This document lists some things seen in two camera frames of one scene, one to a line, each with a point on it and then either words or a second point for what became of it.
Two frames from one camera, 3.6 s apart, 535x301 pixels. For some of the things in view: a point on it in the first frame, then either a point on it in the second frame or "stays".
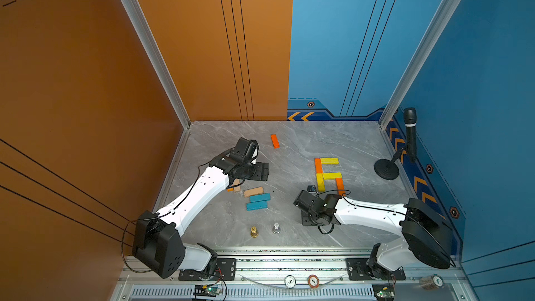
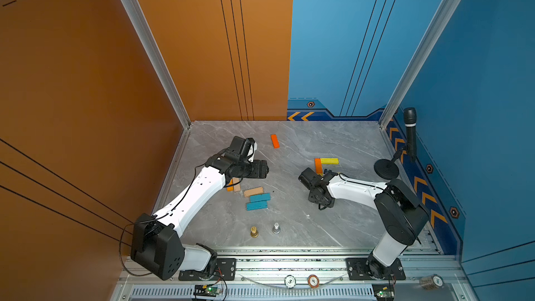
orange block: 318,166 stays
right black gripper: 304,221 -> 326,204
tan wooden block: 253,191 stays
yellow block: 329,161 stays
